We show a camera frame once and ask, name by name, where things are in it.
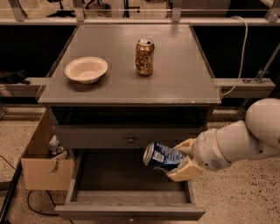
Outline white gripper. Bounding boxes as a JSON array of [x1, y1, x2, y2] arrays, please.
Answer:
[[166, 129, 231, 182]]

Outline blue pepsi can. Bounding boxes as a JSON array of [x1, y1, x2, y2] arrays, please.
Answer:
[[143, 143, 186, 172]]

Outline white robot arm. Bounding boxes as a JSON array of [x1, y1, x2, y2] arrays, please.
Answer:
[[166, 98, 280, 182]]

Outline open grey bottom drawer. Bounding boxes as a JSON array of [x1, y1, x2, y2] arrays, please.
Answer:
[[55, 149, 206, 221]]

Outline grey drawer cabinet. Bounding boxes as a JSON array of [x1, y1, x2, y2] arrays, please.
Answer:
[[38, 24, 221, 166]]

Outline gold soda can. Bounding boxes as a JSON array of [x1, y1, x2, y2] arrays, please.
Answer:
[[135, 38, 155, 76]]

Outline grey upper drawer with knob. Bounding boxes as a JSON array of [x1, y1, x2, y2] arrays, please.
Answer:
[[52, 125, 206, 149]]

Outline white paper bowl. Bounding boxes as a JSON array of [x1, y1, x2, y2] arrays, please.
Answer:
[[65, 57, 108, 84]]

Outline white trash in box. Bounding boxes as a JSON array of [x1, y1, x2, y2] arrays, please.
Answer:
[[47, 135, 68, 159]]

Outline cardboard box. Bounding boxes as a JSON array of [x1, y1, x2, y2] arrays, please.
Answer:
[[21, 112, 74, 191]]

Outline black office chair base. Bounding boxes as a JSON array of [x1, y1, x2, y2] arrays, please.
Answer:
[[47, 0, 75, 18]]

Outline black cloth on ledge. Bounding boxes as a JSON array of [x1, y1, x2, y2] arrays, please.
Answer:
[[0, 70, 30, 85]]

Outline white cable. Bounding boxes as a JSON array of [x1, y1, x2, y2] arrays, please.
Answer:
[[218, 16, 249, 97]]

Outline black floor cable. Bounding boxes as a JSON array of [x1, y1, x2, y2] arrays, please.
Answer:
[[0, 154, 75, 224]]

